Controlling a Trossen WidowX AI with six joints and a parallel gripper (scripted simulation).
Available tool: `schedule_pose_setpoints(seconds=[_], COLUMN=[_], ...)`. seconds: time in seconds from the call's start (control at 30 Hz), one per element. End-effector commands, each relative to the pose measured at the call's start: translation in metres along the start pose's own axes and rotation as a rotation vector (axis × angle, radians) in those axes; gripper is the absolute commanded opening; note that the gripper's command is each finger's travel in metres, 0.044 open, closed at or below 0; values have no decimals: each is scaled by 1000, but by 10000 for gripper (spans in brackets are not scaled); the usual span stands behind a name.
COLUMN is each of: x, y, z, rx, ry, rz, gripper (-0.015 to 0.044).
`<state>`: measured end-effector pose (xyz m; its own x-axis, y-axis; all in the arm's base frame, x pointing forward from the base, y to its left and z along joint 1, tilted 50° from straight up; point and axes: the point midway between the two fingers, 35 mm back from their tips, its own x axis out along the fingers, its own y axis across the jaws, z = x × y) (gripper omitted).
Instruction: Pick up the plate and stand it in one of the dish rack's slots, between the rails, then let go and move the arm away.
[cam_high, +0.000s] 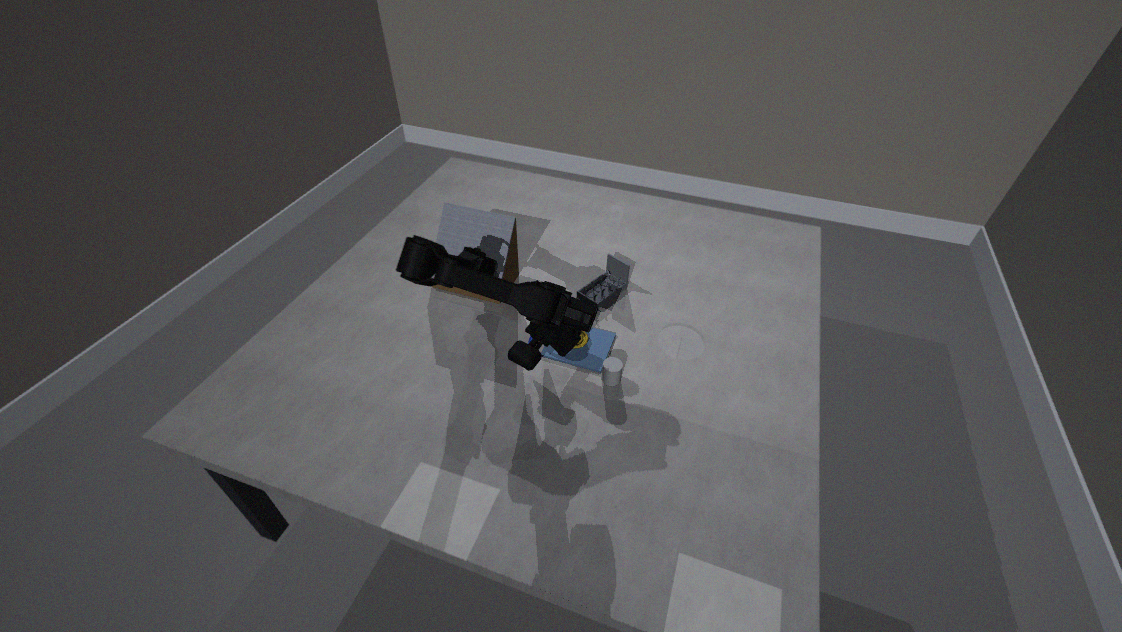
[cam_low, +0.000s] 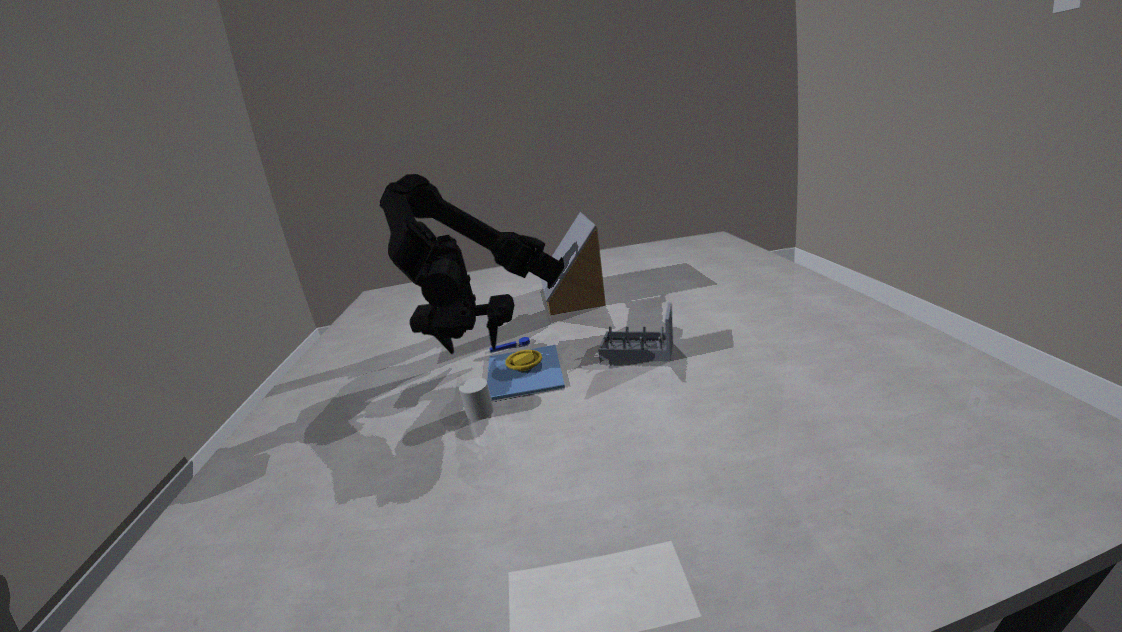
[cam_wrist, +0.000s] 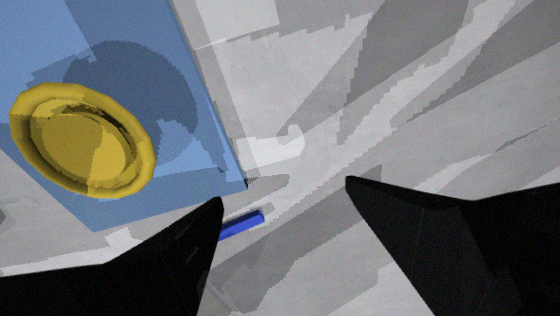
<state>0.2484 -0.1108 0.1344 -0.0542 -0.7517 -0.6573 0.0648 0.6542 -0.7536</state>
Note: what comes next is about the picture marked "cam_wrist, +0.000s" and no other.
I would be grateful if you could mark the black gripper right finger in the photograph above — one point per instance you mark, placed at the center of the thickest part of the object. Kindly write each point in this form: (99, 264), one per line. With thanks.
(454, 252)

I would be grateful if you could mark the blue rectangular bar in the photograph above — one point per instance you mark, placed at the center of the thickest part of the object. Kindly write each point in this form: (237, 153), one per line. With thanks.
(244, 223)

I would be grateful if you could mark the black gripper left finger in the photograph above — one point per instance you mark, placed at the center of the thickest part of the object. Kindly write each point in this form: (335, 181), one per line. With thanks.
(165, 275)

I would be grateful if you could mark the blue flat mat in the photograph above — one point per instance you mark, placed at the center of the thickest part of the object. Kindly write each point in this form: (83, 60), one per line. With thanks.
(134, 52)

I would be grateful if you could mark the yellow plate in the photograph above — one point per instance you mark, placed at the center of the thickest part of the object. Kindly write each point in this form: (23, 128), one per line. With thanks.
(82, 140)

